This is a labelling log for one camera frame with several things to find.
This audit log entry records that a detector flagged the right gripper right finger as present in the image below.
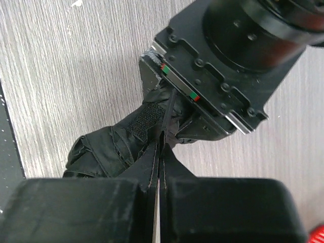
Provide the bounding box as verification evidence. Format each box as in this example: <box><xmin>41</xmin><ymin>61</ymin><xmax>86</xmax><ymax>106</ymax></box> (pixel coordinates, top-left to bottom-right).
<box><xmin>159</xmin><ymin>132</ymin><xmax>196</xmax><ymax>242</ymax></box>

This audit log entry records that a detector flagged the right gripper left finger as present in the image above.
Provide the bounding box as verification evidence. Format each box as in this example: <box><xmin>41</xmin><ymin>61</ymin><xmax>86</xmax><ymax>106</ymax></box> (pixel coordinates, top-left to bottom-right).
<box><xmin>121</xmin><ymin>141</ymin><xmax>159</xmax><ymax>242</ymax></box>

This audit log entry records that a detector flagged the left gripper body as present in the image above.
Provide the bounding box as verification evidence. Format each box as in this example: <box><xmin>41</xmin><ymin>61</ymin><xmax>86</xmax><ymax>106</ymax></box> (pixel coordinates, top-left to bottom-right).
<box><xmin>139</xmin><ymin>10</ymin><xmax>308</xmax><ymax>134</ymax></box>

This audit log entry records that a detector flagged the black folding umbrella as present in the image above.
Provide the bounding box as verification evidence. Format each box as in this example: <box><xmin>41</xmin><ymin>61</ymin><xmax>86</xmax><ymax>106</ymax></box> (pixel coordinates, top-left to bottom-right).
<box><xmin>63</xmin><ymin>86</ymin><xmax>172</xmax><ymax>178</ymax></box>

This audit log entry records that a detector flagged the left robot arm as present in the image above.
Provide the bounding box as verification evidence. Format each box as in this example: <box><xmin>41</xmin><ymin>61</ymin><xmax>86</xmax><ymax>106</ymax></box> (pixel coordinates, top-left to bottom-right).
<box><xmin>139</xmin><ymin>1</ymin><xmax>323</xmax><ymax>141</ymax></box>

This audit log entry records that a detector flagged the red plastic basket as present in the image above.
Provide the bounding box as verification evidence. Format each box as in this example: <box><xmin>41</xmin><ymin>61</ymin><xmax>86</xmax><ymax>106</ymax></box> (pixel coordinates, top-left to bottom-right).
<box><xmin>308</xmin><ymin>224</ymin><xmax>324</xmax><ymax>243</ymax></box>

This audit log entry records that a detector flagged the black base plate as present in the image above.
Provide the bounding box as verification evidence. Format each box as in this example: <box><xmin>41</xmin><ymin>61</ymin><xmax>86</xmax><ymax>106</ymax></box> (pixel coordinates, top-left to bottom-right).
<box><xmin>0</xmin><ymin>89</ymin><xmax>25</xmax><ymax>214</ymax></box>

